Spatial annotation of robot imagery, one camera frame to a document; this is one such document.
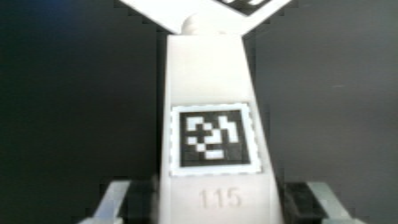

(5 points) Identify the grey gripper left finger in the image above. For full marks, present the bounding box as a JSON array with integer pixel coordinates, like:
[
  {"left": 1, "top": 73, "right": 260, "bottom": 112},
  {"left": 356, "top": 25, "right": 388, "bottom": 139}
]
[{"left": 76, "top": 179, "right": 157, "bottom": 224}]

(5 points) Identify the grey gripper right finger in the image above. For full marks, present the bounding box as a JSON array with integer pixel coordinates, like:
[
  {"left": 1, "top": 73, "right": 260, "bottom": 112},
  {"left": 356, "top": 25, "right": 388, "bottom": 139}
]
[{"left": 280, "top": 180, "right": 369, "bottom": 224}]

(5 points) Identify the white desk leg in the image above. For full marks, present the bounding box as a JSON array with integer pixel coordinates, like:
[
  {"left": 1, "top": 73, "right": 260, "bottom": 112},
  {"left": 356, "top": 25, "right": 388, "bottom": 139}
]
[{"left": 157, "top": 14, "right": 283, "bottom": 224}]

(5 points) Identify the white marker sheet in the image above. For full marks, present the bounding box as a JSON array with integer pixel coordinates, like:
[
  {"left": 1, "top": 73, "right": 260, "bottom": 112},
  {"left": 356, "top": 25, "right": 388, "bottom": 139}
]
[{"left": 118, "top": 0, "right": 291, "bottom": 35}]

